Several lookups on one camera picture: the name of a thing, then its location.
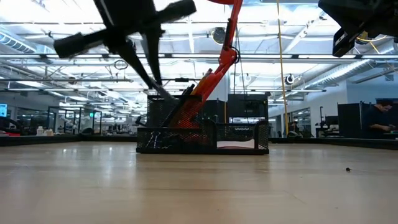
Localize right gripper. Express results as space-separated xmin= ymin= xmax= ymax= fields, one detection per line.
xmin=317 ymin=0 xmax=398 ymax=58

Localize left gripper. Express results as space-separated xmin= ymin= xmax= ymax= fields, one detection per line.
xmin=53 ymin=0 xmax=197 ymax=100

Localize black pen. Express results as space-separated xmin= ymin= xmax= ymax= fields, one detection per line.
xmin=160 ymin=88 xmax=192 ymax=128
xmin=163 ymin=83 xmax=196 ymax=128

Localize black binder clip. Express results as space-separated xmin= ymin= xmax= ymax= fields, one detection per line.
xmin=163 ymin=133 xmax=177 ymax=149
xmin=148 ymin=131 xmax=163 ymax=149

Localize pink sticky note pad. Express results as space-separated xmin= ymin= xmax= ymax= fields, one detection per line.
xmin=216 ymin=139 xmax=256 ymax=149

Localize black mesh desk organizer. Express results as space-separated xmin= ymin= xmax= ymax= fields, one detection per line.
xmin=136 ymin=95 xmax=270 ymax=156

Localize black overhead bar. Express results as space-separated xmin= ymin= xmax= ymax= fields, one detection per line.
xmin=161 ymin=77 xmax=208 ymax=94

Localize black cabinet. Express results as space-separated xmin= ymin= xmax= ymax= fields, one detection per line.
xmin=208 ymin=100 xmax=228 ymax=124

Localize person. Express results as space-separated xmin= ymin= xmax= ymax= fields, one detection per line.
xmin=362 ymin=98 xmax=398 ymax=135

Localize black partition panel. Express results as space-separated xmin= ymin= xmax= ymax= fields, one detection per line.
xmin=337 ymin=98 xmax=398 ymax=140

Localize black monitor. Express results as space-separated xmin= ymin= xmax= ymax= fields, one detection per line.
xmin=227 ymin=93 xmax=269 ymax=119

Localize black frame enclosure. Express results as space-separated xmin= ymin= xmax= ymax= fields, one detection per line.
xmin=46 ymin=106 xmax=103 ymax=135

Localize black lamp cable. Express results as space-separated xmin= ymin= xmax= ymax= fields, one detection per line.
xmin=222 ymin=18 xmax=241 ymax=65

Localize yellow hanging cord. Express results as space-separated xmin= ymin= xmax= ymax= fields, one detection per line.
xmin=275 ymin=0 xmax=290 ymax=138

